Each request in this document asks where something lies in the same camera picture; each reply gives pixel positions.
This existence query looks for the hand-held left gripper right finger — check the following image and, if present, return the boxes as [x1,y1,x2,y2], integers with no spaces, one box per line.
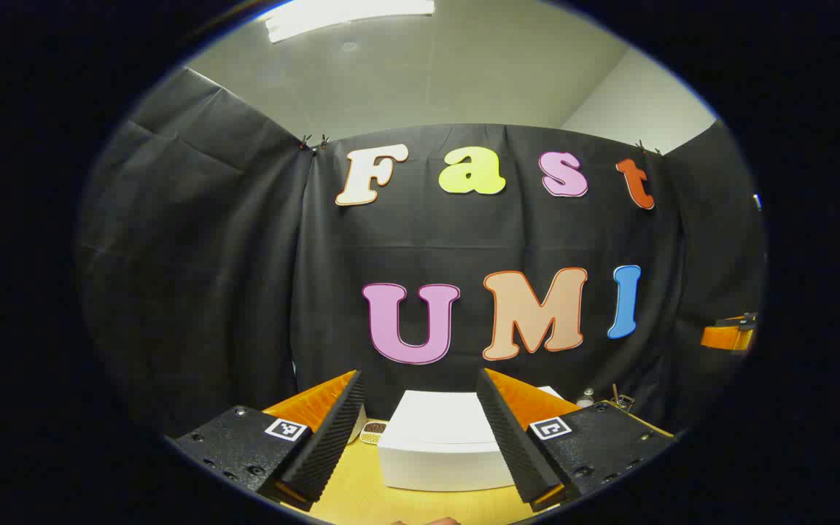
[476,368,676,513]

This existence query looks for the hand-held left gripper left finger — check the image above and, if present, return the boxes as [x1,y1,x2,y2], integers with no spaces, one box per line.
[172,370,367,511]

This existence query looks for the white microwave oven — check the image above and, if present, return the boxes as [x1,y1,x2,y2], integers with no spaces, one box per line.
[376,386,565,491]

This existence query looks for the black backdrop cloth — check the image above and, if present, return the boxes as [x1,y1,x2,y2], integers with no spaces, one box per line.
[76,67,767,438]

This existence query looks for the ceiling light panel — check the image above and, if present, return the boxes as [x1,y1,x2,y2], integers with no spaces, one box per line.
[265,0,436,43]

